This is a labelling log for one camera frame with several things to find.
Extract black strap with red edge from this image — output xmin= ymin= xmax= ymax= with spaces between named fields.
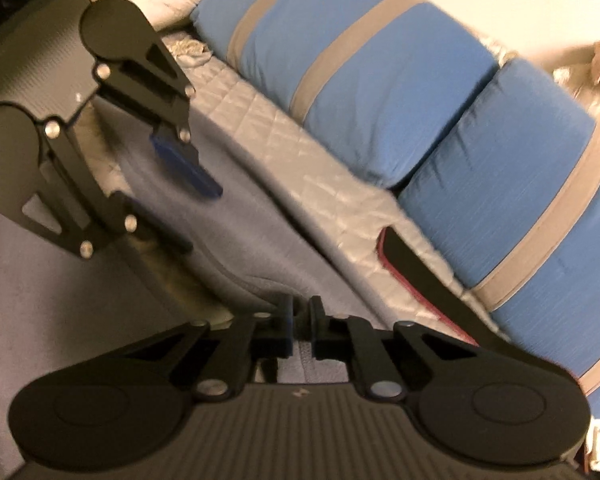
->
xmin=377 ymin=225 xmax=481 ymax=348

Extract blue grey-striped pillow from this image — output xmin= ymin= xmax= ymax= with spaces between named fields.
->
xmin=397 ymin=57 xmax=600 ymax=433
xmin=190 ymin=0 xmax=498 ymax=188

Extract shiny lace cloth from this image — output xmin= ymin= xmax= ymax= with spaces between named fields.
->
xmin=480 ymin=30 xmax=600 ymax=136

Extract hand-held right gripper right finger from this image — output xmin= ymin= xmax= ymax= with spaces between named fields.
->
xmin=307 ymin=296 xmax=476 ymax=402

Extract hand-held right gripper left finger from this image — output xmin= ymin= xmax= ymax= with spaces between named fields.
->
xmin=125 ymin=294 xmax=296 ymax=401

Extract cream lace-edged cover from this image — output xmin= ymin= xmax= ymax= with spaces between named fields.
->
xmin=165 ymin=30 xmax=216 ymax=68

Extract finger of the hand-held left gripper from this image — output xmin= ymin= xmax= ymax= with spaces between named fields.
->
xmin=94 ymin=37 xmax=224 ymax=201
xmin=19 ymin=119 xmax=196 ymax=262

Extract grey-blue fleece pants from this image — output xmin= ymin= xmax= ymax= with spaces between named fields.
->
xmin=0 ymin=150 xmax=396 ymax=386

